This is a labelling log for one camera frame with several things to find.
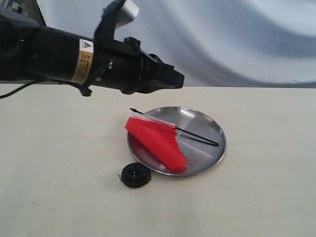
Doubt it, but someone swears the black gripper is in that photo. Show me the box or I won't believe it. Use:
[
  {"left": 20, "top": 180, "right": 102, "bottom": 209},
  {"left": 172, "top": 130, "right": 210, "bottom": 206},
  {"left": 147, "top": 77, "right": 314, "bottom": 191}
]
[{"left": 90, "top": 37, "right": 185, "bottom": 94}]

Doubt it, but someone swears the red white flag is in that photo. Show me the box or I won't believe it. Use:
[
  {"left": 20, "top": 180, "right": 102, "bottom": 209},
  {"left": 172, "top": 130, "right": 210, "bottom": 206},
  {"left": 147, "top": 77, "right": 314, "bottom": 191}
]
[{"left": 125, "top": 108, "right": 220, "bottom": 173}]

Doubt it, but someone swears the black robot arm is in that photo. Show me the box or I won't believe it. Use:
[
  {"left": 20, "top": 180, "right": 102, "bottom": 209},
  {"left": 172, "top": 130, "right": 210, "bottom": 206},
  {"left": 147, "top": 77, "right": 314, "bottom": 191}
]
[{"left": 0, "top": 11, "right": 184, "bottom": 97}]

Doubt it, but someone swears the black round flag base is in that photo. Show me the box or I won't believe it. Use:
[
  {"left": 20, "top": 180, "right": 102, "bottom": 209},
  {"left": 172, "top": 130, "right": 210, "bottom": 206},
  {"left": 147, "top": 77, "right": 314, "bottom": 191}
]
[{"left": 120, "top": 162, "right": 152, "bottom": 188}]

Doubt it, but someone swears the white backdrop cloth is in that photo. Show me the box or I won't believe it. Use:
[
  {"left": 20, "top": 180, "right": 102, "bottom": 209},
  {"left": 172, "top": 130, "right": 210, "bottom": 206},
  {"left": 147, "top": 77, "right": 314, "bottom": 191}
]
[{"left": 36, "top": 0, "right": 316, "bottom": 89}]

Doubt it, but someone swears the round steel plate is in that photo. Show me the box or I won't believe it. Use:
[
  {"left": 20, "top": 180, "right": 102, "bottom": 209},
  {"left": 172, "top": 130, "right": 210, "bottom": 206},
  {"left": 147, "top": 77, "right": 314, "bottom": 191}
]
[{"left": 127, "top": 106, "right": 227, "bottom": 176}]

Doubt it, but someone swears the black cable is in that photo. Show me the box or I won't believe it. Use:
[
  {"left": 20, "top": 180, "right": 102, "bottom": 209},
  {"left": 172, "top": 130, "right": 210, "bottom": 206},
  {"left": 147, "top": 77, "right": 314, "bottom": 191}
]
[{"left": 0, "top": 79, "right": 93, "bottom": 99}]

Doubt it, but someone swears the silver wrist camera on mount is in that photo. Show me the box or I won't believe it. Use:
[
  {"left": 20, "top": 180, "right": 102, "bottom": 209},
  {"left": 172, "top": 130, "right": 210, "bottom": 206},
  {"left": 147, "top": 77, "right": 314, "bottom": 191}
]
[{"left": 94, "top": 0, "right": 139, "bottom": 40}]

